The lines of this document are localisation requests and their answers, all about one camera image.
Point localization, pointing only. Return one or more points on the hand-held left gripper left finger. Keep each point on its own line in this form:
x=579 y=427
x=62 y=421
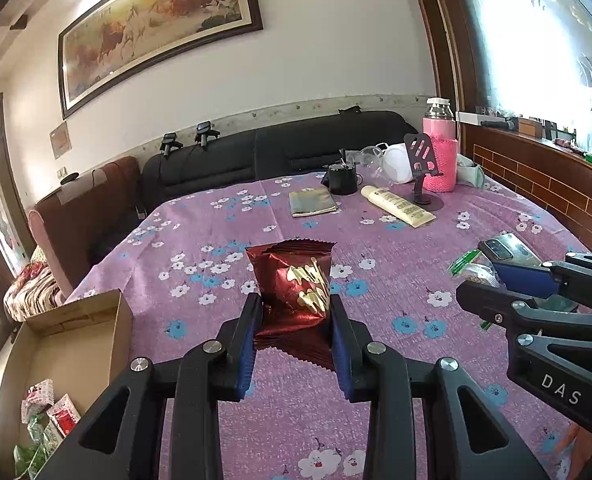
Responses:
x=246 y=355

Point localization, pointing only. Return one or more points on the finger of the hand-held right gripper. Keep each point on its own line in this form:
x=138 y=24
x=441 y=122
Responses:
x=496 y=305
x=526 y=280

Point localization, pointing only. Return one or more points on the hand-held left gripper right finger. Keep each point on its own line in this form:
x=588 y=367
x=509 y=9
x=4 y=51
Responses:
x=340 y=355

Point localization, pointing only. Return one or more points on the green white snack packet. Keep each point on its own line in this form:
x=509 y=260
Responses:
x=468 y=265

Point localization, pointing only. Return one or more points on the dark red gold print packet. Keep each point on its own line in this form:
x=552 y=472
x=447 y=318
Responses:
x=291 y=290

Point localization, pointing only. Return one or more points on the cardboard box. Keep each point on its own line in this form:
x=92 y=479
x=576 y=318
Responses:
x=91 y=320

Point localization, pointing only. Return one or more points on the white red snack packet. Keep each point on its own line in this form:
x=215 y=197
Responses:
x=65 y=415
x=38 y=400

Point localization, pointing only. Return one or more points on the light green snack packet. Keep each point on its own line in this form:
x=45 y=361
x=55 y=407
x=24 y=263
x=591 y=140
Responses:
x=41 y=425

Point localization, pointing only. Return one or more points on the black smartphone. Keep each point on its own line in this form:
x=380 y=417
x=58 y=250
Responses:
x=506 y=250

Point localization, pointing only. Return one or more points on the purple floral tablecloth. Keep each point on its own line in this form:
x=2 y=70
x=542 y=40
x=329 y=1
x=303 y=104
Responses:
x=401 y=260

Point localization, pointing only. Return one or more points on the grey green pouch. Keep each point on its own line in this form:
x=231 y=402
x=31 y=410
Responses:
x=471 y=172

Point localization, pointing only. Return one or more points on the cream tube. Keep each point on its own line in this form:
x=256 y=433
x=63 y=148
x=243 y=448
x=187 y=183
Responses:
x=398 y=206

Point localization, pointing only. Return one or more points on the pink sleeved bottle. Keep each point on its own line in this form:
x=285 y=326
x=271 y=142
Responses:
x=443 y=160

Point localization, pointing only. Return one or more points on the small wooden box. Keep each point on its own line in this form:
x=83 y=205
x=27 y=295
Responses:
x=531 y=126

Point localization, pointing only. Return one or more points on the gold notebook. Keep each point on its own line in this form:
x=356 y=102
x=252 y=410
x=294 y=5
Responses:
x=313 y=202

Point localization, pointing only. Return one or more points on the black phone stand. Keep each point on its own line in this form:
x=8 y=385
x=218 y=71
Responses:
x=422 y=160

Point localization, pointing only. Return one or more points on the black microphone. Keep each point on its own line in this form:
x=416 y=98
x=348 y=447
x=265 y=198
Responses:
x=498 y=123

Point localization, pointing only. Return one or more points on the white round jar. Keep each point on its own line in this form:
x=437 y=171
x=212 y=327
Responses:
x=398 y=165

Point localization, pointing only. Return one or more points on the white flat box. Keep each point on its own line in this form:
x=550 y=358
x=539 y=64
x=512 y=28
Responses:
x=468 y=116

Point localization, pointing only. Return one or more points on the clear glass pot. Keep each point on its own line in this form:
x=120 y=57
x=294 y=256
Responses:
x=372 y=157

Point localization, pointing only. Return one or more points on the black leather sofa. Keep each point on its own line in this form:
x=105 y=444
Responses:
x=276 y=150

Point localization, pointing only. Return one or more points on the maroon armchair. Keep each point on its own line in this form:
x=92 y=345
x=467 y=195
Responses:
x=76 y=230

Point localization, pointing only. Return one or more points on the small black clamp device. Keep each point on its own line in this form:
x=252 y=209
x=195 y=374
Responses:
x=170 y=144
x=206 y=134

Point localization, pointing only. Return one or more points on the patterned blanket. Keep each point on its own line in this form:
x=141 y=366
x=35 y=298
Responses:
x=31 y=290

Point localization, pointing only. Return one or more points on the wooden framed window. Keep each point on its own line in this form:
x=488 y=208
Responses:
x=526 y=35

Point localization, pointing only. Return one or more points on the black round object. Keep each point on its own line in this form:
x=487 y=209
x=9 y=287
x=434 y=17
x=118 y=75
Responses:
x=69 y=178

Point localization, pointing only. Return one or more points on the framed horse painting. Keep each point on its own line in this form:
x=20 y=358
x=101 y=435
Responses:
x=161 y=25

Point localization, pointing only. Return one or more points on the wall switch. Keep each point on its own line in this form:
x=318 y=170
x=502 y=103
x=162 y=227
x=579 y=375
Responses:
x=62 y=170

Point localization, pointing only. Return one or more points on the brown wall plaque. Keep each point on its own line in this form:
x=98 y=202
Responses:
x=60 y=141

